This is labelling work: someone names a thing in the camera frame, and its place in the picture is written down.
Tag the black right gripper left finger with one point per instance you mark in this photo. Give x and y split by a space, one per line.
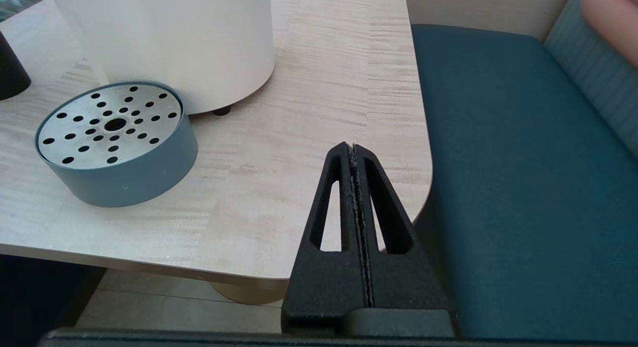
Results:
324 287

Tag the teal right bench sofa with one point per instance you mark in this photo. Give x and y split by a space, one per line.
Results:
523 162

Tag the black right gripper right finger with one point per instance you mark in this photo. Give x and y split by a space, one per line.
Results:
403 282

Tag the table pedestal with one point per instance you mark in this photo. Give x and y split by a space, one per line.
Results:
249 293

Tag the large white tea dispenser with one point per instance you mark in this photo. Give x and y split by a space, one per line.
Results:
179 43

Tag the pink bolster cushion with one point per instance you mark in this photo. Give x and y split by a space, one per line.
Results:
615 23

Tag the black cup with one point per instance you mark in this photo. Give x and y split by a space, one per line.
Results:
10 73

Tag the large blue perforated drip tray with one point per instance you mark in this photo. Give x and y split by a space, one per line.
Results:
124 177

